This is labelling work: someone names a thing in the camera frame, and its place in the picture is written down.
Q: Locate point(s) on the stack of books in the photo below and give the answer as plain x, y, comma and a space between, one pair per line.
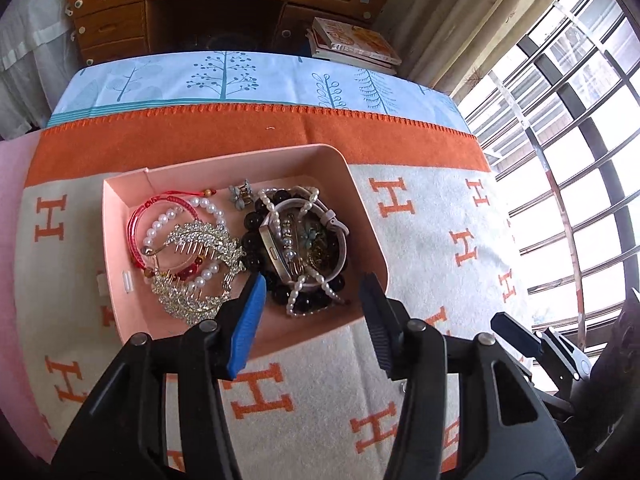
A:
351, 45

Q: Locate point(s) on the white lace covered furniture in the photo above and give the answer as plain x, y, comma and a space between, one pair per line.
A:
38, 60

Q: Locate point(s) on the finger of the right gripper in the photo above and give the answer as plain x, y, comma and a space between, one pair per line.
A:
567, 366
515, 334

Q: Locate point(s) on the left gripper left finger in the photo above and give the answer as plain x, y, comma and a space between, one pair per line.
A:
237, 321

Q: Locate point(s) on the wooden desk with drawers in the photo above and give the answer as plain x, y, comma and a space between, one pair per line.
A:
109, 30

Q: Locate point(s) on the window metal grille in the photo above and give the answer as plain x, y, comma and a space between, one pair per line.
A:
557, 117

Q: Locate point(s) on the blue tree print sheet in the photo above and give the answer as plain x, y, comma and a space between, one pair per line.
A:
250, 78

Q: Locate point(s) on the orange H pattern blanket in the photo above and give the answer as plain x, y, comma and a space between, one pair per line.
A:
101, 195

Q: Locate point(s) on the pink strap watch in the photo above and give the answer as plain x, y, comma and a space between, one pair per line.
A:
303, 237

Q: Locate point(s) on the beige curtain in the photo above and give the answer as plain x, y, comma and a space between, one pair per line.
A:
450, 45

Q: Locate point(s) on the blue flower hair clip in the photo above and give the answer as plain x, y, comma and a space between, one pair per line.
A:
241, 195

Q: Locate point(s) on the silver rhinestone hair comb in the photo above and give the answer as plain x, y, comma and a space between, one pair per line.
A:
197, 290

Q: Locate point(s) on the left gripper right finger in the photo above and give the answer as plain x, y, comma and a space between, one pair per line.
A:
386, 320

